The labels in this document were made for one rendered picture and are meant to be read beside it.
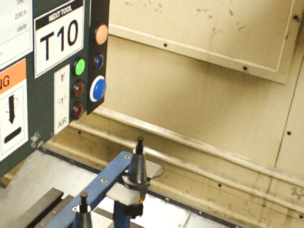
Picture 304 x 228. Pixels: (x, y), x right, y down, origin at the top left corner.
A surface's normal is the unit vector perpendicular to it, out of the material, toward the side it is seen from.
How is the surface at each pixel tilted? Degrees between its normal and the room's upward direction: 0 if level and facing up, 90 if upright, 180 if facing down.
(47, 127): 90
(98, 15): 90
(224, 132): 90
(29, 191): 24
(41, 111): 90
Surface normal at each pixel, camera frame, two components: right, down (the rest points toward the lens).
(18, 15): 0.86, 0.31
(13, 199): -0.16, -0.58
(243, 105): -0.51, 0.44
